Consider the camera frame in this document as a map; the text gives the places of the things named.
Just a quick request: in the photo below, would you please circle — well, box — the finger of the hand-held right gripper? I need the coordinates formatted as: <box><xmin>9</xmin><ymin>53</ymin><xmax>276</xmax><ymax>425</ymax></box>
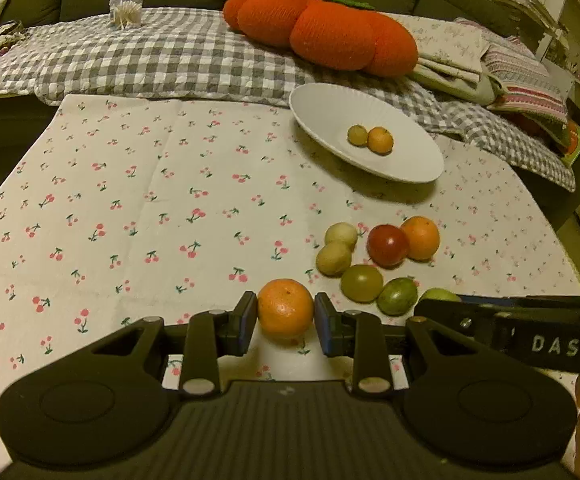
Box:
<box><xmin>414</xmin><ymin>296</ymin><xmax>517</xmax><ymax>359</ymax></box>

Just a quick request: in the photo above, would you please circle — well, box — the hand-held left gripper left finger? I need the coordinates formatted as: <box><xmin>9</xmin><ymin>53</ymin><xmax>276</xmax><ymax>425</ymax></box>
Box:
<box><xmin>91</xmin><ymin>291</ymin><xmax>259</xmax><ymax>397</ymax></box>

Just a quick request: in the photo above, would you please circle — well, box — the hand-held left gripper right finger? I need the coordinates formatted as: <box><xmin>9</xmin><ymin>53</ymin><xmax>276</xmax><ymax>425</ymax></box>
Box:
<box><xmin>314</xmin><ymin>292</ymin><xmax>473</xmax><ymax>397</ymax></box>

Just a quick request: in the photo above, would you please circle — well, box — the large orange tangerine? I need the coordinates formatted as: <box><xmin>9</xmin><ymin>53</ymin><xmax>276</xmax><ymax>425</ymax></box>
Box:
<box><xmin>257</xmin><ymin>278</ymin><xmax>315</xmax><ymax>339</ymax></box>

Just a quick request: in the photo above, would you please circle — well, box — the green oval fruit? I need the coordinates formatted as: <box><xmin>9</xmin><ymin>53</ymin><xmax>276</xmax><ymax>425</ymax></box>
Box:
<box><xmin>420</xmin><ymin>287</ymin><xmax>463</xmax><ymax>303</ymax></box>
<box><xmin>376</xmin><ymin>277</ymin><xmax>419</xmax><ymax>317</ymax></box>

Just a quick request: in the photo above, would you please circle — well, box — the green tomato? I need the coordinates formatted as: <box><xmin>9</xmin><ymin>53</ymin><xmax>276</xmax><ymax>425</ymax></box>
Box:
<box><xmin>340</xmin><ymin>263</ymin><xmax>385</xmax><ymax>304</ymax></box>

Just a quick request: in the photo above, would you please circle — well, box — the pale yellow plum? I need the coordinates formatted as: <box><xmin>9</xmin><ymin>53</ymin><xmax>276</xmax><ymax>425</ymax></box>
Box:
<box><xmin>324</xmin><ymin>222</ymin><xmax>359</xmax><ymax>251</ymax></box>
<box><xmin>316</xmin><ymin>240</ymin><xmax>354</xmax><ymax>276</ymax></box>

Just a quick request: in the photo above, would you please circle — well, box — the red tomato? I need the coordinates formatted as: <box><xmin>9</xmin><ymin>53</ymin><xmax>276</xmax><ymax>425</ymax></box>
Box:
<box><xmin>367</xmin><ymin>224</ymin><xmax>411</xmax><ymax>268</ymax></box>

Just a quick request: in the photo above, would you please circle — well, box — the round orange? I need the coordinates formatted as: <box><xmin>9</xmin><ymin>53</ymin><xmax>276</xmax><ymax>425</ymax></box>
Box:
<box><xmin>400</xmin><ymin>215</ymin><xmax>441</xmax><ymax>261</ymax></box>

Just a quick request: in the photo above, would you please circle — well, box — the white ribbed oval plate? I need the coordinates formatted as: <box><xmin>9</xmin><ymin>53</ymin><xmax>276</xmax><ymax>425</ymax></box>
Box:
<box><xmin>288</xmin><ymin>83</ymin><xmax>445</xmax><ymax>184</ymax></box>

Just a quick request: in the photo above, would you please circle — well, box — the cherry print tablecloth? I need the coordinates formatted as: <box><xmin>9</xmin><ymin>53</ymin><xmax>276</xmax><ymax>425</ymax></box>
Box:
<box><xmin>0</xmin><ymin>92</ymin><xmax>580</xmax><ymax>466</ymax></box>

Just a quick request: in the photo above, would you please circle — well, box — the orange and green book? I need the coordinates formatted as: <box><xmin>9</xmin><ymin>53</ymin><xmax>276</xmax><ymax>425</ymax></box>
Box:
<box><xmin>512</xmin><ymin>112</ymin><xmax>580</xmax><ymax>168</ymax></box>

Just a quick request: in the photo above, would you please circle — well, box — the small orange kumquat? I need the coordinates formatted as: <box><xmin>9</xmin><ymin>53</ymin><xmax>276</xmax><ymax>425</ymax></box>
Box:
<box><xmin>367</xmin><ymin>126</ymin><xmax>395</xmax><ymax>154</ymax></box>

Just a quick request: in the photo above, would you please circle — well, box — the striped pink pillow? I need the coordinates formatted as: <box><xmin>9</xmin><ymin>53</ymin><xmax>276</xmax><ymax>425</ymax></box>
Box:
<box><xmin>482</xmin><ymin>35</ymin><xmax>571</xmax><ymax>126</ymax></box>

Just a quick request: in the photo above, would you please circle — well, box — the grey gingham blanket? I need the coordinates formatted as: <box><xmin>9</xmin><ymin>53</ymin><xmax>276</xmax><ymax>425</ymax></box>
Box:
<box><xmin>0</xmin><ymin>6</ymin><xmax>577</xmax><ymax>192</ymax></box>

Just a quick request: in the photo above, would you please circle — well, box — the folded pale floral cloth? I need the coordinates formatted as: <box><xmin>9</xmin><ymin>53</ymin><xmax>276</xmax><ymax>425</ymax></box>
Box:
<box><xmin>410</xmin><ymin>14</ymin><xmax>501</xmax><ymax>106</ymax></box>

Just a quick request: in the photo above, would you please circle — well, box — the orange pumpkin cushion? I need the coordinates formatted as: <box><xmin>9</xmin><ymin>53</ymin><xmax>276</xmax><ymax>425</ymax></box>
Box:
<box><xmin>222</xmin><ymin>0</ymin><xmax>418</xmax><ymax>78</ymax></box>

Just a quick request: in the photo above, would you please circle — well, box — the pile of papers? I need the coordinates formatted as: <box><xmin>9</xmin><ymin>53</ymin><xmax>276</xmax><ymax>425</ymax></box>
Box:
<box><xmin>490</xmin><ymin>0</ymin><xmax>566</xmax><ymax>36</ymax></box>

